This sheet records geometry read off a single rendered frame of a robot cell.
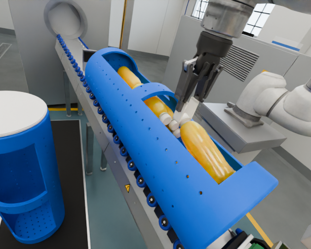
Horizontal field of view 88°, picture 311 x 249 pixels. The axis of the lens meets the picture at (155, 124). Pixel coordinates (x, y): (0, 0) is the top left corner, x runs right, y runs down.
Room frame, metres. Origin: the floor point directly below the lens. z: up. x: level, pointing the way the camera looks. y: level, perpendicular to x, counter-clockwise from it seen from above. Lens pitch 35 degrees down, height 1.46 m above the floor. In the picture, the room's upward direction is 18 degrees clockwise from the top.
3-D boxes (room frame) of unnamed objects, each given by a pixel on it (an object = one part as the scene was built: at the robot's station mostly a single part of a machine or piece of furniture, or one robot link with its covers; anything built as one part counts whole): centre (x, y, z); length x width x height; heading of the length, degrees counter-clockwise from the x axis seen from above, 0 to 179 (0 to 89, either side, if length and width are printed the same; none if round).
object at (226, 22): (0.43, -0.07, 1.47); 0.09 x 0.09 x 0.06
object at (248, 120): (0.92, -0.48, 1.09); 0.22 x 0.18 x 0.06; 40
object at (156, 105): (0.55, 0.04, 1.16); 0.19 x 0.07 x 0.07; 43
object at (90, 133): (0.92, 0.48, 0.31); 0.06 x 0.06 x 0.63; 43
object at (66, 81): (1.63, 1.15, 0.31); 0.06 x 0.06 x 0.63; 43
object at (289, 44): (2.07, -1.04, 1.48); 0.24 x 0.12 x 0.08; 41
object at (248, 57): (2.76, -0.63, 0.72); 2.15 x 0.54 x 1.45; 33
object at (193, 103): (0.44, -0.09, 1.24); 0.03 x 0.01 x 0.07; 43
